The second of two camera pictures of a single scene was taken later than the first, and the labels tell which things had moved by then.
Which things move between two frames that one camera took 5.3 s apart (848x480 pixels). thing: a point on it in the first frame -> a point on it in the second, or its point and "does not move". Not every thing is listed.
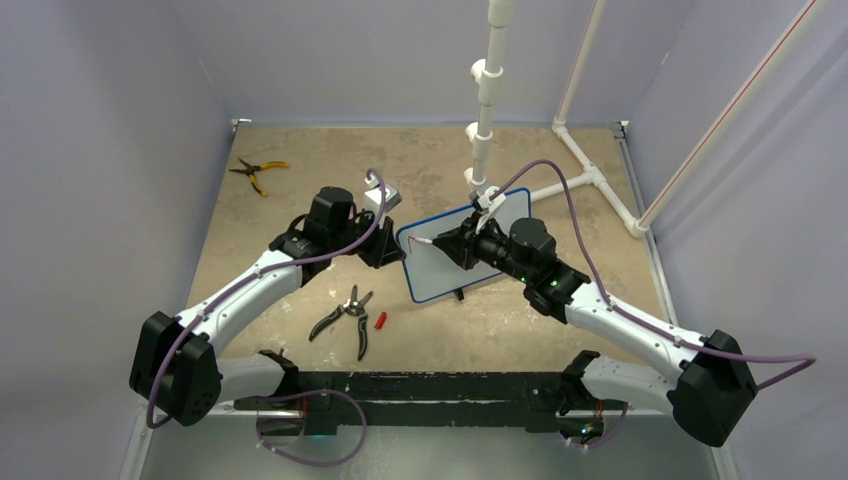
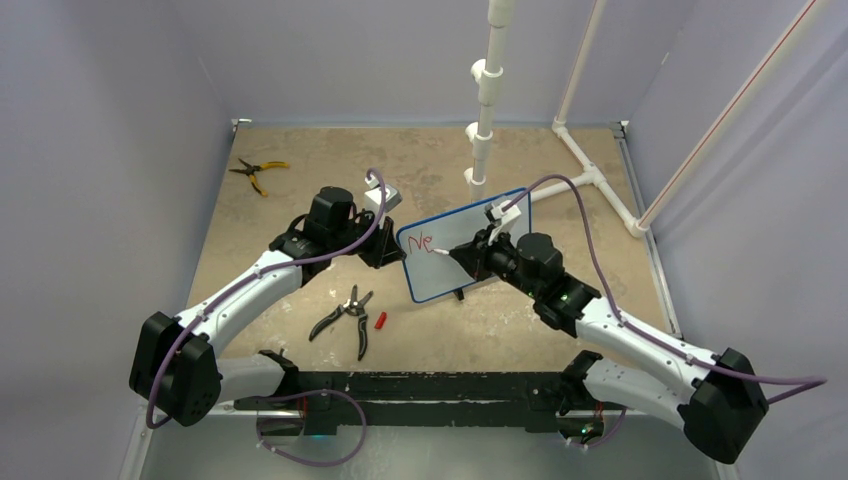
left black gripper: [387, 249] does not move
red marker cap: [380, 321] does not move
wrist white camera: [487, 205] -> [504, 217]
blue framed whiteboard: [431, 272] does not move
